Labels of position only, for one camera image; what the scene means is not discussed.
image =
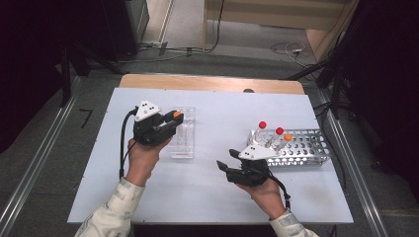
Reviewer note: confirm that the clear plastic tube rack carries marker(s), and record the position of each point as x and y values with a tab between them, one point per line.
186	141

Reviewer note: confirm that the person's left hand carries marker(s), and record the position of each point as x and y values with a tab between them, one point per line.
141	161

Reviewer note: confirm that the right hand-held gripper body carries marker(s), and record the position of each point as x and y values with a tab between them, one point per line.
252	173

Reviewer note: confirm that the wooden table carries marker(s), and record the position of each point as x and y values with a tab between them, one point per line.
197	83

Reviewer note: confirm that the red-capped test tube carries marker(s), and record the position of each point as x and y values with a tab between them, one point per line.
262	124
279	131

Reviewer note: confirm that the aluminium floor rail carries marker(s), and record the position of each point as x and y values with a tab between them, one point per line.
369	204
42	151

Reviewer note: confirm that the black metal stand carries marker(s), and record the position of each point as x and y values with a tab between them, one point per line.
336	89
66	79

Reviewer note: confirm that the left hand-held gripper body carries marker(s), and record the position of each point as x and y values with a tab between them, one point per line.
148	131

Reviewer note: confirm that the grey power strip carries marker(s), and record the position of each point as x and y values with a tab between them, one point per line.
154	44

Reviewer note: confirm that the light wooden furniture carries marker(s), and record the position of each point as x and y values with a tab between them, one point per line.
263	13

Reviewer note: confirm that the person's right hand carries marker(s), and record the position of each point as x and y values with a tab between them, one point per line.
268	197

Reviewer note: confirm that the orange-capped test tube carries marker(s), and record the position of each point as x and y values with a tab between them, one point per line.
288	137
177	114

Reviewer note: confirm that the perforated metal tube rack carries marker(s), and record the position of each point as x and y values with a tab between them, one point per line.
306	148

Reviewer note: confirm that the dark curtain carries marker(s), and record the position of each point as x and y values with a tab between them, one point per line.
388	65
33	49

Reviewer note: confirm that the dark cabinet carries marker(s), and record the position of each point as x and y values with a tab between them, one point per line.
118	26

